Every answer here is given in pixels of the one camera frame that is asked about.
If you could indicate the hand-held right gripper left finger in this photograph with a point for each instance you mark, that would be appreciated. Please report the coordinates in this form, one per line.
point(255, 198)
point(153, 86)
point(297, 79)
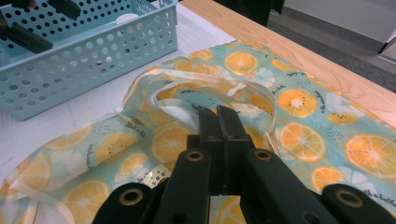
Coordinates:
point(214, 140)

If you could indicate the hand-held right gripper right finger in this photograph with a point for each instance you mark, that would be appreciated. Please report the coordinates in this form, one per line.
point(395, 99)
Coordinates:
point(232, 140)

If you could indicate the light blue plastic basket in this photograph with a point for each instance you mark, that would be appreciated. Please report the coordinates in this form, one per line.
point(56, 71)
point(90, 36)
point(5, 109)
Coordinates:
point(93, 59)

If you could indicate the orange slice print bag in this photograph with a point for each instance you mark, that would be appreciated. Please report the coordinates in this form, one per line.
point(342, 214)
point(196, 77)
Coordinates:
point(311, 124)

